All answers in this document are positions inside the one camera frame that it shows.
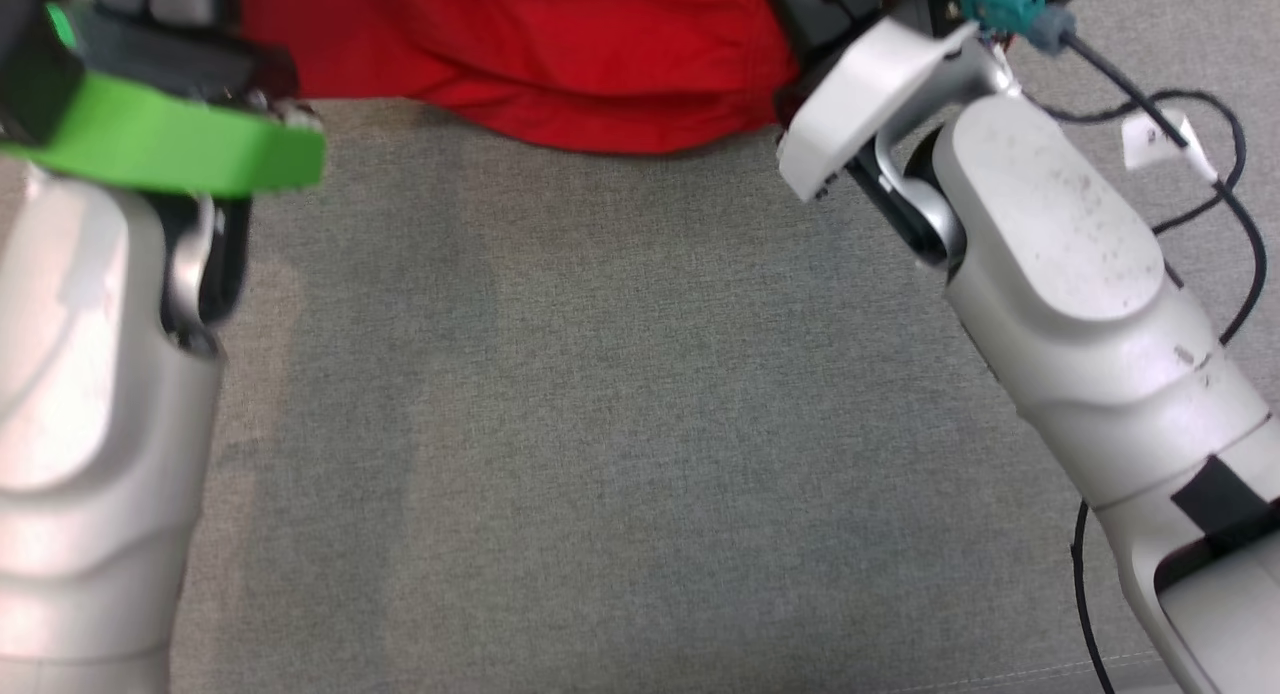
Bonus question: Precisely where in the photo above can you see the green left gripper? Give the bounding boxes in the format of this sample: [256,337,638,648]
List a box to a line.
[0,4,326,200]

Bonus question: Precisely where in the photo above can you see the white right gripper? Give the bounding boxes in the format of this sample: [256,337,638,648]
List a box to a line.
[757,0,1021,204]

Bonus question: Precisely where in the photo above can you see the red shorts with white stripe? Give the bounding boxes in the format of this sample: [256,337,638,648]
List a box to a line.
[238,0,801,157]

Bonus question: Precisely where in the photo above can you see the teal right cable connector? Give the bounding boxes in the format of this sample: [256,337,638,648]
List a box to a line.
[955,0,1079,55]

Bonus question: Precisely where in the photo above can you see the white cable label tag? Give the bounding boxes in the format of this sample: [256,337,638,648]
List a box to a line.
[1122,112,1219,183]

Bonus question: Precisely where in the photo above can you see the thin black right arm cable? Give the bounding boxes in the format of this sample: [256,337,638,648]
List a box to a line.
[1030,29,1271,694]

